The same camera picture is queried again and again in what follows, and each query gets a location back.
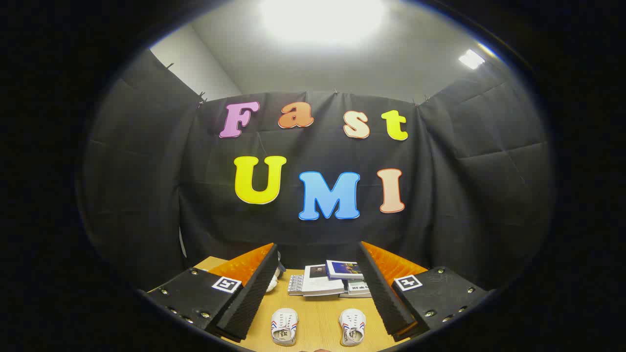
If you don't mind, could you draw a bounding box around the white striped canvas shoe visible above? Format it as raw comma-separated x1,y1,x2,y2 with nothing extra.
339,308,367,347
271,308,299,347

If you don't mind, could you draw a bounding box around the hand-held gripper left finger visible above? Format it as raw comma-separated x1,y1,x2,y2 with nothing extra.
139,243,279,343

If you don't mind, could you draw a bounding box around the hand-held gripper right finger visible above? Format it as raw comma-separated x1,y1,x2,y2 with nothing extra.
358,241,491,343

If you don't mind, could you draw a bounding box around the white book with portrait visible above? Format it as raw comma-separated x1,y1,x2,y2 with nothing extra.
302,264,345,297

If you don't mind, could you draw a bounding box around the white duck plush toy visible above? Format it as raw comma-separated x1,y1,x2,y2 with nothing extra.
266,264,282,293

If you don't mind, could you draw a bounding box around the small ceiling light panel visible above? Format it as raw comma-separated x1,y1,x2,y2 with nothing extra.
458,49,486,70

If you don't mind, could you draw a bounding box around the blue cover book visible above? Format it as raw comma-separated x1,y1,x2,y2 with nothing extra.
326,260,364,280

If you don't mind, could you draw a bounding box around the teal cover book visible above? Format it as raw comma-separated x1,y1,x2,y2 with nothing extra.
339,280,373,298

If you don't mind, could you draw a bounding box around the large ceiling light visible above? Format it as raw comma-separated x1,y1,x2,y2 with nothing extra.
259,0,387,47

